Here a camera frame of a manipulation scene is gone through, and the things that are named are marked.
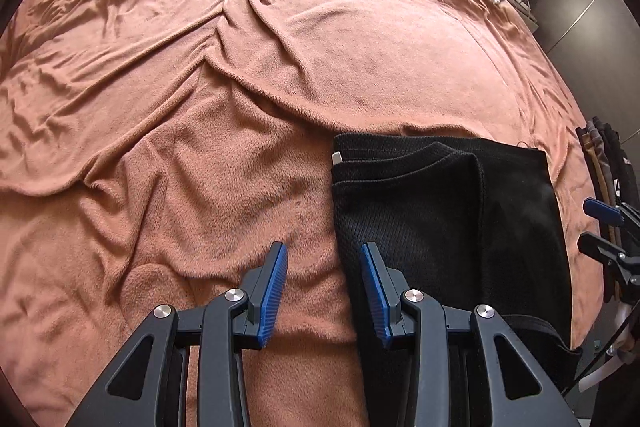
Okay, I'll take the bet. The black mesh garment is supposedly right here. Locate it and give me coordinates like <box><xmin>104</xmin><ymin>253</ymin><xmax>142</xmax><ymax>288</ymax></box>
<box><xmin>331</xmin><ymin>133</ymin><xmax>580</xmax><ymax>426</ymax></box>

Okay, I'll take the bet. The stack of folded clothes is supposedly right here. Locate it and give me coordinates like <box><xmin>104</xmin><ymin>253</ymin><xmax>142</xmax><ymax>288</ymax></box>
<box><xmin>575</xmin><ymin>117</ymin><xmax>639</xmax><ymax>303</ymax></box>

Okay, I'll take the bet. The dark grey wardrobe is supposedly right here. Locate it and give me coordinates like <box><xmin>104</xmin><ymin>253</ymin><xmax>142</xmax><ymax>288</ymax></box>
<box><xmin>532</xmin><ymin>0</ymin><xmax>639</xmax><ymax>139</ymax></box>

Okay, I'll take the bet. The rust orange blanket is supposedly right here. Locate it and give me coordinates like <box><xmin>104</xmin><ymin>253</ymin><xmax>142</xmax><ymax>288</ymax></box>
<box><xmin>1</xmin><ymin>0</ymin><xmax>602</xmax><ymax>426</ymax></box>

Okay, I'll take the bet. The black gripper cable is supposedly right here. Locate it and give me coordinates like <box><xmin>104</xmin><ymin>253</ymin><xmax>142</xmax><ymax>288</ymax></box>
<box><xmin>562</xmin><ymin>305</ymin><xmax>640</xmax><ymax>398</ymax></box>

